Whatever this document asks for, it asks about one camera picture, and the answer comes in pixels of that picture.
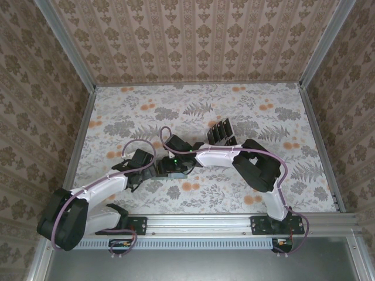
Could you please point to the black connector box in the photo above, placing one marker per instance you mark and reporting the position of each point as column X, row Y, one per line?
column 120, row 244
column 282, row 244

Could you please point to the grey metal panel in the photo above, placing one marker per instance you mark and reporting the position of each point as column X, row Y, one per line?
column 205, row 266

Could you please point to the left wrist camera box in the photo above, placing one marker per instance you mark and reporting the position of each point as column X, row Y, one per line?
column 132, row 153

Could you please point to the floral patterned table cover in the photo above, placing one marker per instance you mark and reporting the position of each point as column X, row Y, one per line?
column 132, row 99

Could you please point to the black slotted rack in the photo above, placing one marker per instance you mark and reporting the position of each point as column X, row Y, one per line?
column 218, row 144

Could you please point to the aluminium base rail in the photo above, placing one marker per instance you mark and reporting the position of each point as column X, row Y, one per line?
column 199, row 224

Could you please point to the thin aluminium rail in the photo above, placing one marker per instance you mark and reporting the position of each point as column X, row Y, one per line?
column 199, row 85

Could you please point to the aluminium lower frame rail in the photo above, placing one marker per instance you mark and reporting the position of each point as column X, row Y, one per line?
column 36, row 269
column 359, row 260

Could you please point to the aluminium side rail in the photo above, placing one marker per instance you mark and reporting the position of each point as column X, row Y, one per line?
column 323, row 146
column 77, row 146

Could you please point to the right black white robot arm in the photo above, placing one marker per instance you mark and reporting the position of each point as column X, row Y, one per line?
column 216, row 158

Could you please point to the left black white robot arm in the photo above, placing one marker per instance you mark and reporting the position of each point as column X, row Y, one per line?
column 102, row 188

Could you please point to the aluminium corner post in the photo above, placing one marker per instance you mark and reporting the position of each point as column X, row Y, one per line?
column 325, row 44
column 71, row 47

